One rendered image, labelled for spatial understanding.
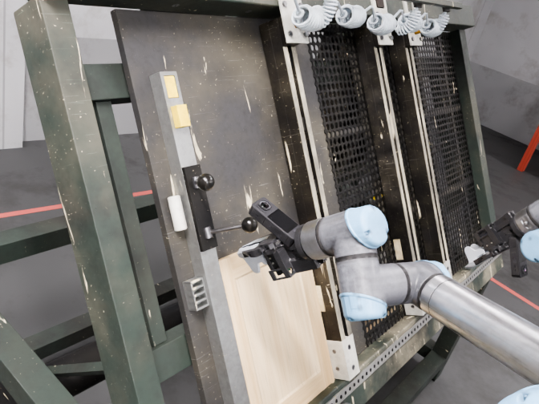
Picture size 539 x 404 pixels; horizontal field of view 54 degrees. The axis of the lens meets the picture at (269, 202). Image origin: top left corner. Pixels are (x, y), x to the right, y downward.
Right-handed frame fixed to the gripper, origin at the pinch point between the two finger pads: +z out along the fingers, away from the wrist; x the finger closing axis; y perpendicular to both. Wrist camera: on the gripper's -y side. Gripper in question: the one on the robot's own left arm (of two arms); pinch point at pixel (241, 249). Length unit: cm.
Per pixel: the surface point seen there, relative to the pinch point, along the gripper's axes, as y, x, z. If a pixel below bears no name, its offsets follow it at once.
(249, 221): -3.8, 7.0, 1.3
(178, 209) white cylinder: -13.5, -0.9, 11.9
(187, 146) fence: -25.4, 7.5, 8.7
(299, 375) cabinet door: 45, 17, 24
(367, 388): 67, 40, 25
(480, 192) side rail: 57, 178, 28
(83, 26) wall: -162, 198, 285
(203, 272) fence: 2.3, -1.6, 14.1
